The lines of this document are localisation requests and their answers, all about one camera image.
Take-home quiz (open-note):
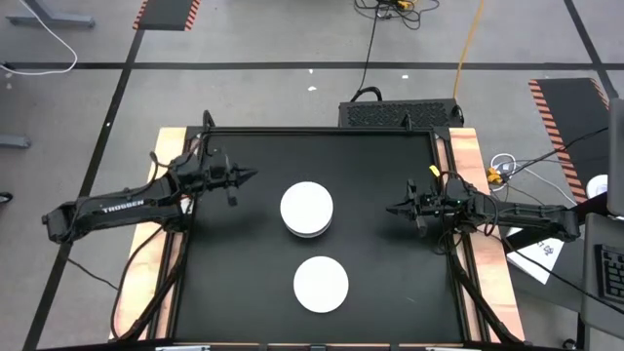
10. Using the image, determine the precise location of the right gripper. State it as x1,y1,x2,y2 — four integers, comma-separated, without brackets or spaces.
386,179,457,239

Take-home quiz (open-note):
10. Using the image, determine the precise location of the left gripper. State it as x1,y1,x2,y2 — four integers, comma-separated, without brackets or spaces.
197,149,258,207

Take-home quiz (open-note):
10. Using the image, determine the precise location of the medium white bowl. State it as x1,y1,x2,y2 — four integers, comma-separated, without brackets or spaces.
279,180,335,235

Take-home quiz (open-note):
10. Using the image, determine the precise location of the small white bowl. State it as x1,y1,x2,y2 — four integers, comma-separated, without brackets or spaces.
285,221,332,240

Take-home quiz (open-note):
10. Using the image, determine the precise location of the large white bowl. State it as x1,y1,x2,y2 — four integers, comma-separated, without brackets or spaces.
292,255,350,315

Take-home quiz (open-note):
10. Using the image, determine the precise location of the black computer tower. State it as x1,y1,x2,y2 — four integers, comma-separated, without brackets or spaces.
338,98,464,129

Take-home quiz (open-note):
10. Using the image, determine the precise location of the white paper sheet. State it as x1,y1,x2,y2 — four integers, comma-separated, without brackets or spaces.
505,226,566,286

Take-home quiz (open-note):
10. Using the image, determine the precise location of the black hazard-striped floor mat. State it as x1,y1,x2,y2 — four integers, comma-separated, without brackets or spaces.
132,0,202,32
527,77,611,205

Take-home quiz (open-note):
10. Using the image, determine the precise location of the white cup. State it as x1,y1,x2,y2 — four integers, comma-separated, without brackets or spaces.
586,174,610,200

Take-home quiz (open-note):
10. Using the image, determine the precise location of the grey desk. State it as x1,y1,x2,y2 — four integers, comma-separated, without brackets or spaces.
579,213,624,351

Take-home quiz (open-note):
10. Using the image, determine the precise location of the black keyboard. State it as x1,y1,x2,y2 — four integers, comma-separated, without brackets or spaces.
594,243,624,306

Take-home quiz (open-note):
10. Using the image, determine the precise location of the grey monitor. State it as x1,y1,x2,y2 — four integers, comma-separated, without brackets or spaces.
607,97,624,218

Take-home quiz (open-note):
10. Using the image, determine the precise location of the grey stand foot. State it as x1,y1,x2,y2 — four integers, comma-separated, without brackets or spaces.
0,135,32,149
5,0,98,29

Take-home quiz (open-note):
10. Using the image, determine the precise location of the black aluminium table frame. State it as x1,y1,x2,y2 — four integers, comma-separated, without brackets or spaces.
110,109,527,348

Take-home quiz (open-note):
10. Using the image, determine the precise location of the white coiled cable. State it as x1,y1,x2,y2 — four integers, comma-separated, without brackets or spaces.
489,152,579,206

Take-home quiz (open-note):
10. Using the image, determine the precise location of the black power cable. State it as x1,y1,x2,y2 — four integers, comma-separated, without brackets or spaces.
350,4,382,102

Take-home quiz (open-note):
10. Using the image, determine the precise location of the thin black cable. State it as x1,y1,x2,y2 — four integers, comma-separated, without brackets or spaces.
506,126,609,176

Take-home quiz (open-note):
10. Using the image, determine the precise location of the yellow extension cable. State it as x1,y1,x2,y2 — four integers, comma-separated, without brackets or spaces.
452,0,486,99

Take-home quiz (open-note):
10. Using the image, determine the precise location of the black cable bundle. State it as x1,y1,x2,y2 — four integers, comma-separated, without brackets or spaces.
354,0,440,30

